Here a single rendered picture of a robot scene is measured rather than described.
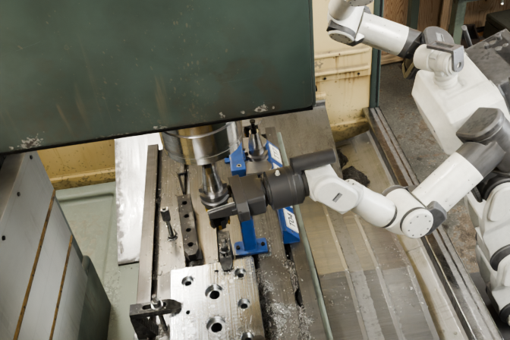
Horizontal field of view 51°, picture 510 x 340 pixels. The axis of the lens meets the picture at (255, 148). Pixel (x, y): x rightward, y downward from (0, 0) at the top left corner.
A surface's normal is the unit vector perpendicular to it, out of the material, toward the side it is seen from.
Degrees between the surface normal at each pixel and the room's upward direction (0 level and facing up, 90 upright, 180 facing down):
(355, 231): 7
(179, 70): 90
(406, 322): 8
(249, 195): 1
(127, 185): 25
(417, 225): 79
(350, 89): 89
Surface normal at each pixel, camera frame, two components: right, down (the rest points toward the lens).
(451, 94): -0.49, -0.65
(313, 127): -0.04, -0.46
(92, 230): -0.10, -0.78
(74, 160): 0.11, 0.61
